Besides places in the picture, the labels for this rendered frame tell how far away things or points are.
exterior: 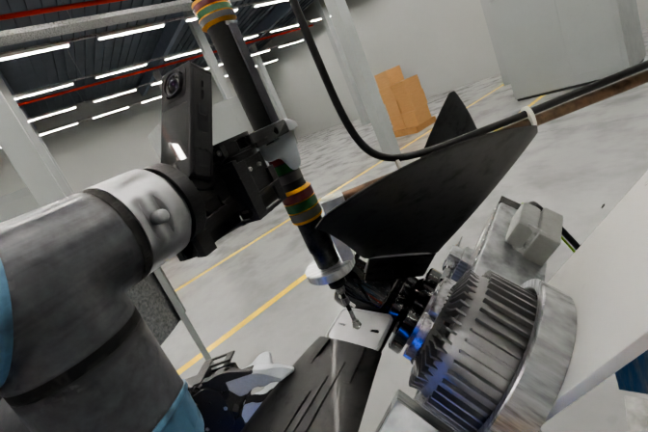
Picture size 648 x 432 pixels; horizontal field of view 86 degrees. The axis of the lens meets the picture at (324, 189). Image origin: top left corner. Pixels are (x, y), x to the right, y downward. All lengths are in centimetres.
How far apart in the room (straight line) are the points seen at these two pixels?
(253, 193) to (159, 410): 18
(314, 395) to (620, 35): 727
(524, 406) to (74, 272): 45
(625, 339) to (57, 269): 45
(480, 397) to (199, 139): 44
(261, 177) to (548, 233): 54
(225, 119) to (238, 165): 653
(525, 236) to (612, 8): 680
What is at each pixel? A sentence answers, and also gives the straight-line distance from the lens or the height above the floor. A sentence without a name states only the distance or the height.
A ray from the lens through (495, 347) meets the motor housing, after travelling 52.
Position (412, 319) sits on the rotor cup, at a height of 118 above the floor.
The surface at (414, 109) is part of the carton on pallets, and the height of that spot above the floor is 53.
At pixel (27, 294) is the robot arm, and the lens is 23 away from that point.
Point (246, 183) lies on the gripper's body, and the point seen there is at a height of 146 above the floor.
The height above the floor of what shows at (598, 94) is 138.
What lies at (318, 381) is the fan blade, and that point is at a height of 119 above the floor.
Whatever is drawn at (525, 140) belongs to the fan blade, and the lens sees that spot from 38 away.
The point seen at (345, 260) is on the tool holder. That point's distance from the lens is 47.
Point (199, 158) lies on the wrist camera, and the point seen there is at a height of 150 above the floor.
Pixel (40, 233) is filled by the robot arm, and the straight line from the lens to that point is 25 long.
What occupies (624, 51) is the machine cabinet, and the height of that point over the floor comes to 38.
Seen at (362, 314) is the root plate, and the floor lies 119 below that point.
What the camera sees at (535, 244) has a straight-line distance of 74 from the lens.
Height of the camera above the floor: 150
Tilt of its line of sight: 13 degrees down
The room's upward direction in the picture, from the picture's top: 23 degrees counter-clockwise
